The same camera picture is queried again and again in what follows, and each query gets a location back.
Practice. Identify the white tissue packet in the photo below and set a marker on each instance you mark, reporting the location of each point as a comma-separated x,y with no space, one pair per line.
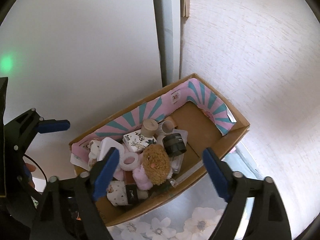
136,142

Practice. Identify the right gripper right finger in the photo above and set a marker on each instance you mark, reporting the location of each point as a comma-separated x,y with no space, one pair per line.
267,218

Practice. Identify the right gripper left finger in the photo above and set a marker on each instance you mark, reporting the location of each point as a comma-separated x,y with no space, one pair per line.
67,209

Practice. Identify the red card packet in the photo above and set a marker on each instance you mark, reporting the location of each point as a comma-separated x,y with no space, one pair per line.
128,178

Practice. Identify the white tape roll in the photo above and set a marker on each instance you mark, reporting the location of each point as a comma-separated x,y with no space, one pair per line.
129,161

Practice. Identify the person's left hand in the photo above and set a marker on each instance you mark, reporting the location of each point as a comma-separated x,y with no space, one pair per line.
29,168

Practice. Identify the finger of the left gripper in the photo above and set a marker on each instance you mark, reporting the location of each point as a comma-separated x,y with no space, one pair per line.
52,125

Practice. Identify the white earphone case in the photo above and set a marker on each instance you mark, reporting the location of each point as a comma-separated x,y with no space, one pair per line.
108,143

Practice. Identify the black round jar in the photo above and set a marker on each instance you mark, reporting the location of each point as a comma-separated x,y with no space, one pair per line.
174,145

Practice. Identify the beige cylinder jar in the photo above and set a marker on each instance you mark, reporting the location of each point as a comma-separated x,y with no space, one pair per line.
149,128

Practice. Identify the white floral sock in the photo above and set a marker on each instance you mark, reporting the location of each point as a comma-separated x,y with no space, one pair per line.
121,194

